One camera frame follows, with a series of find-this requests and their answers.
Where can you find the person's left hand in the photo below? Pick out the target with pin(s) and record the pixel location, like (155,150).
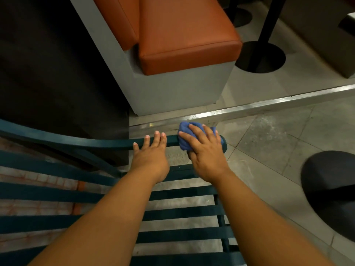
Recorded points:
(151,160)

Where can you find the person's right hand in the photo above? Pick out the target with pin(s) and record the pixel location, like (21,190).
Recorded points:
(208,155)

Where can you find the beige square table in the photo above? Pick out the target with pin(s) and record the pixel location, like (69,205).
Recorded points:
(332,191)

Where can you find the orange lattice wall panel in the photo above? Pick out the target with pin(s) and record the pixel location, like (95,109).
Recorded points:
(33,202)

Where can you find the metal floor edge strip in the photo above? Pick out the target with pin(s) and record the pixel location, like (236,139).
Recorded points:
(249,108)

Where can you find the orange cushioned bench grey base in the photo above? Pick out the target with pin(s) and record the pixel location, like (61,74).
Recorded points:
(180,38)

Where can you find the beige table with black legs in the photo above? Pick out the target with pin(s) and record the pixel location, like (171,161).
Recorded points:
(260,55)

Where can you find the dark planter box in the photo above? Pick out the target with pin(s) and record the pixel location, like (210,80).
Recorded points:
(41,66)

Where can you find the person's left forearm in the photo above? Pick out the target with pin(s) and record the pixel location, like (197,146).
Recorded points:
(97,227)

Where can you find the person's right forearm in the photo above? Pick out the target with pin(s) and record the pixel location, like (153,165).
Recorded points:
(263,227)

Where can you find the dark green metal chair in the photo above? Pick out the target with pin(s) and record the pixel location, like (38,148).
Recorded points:
(55,191)

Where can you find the blue cleaning cloth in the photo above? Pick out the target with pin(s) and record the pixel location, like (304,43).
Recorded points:
(184,138)

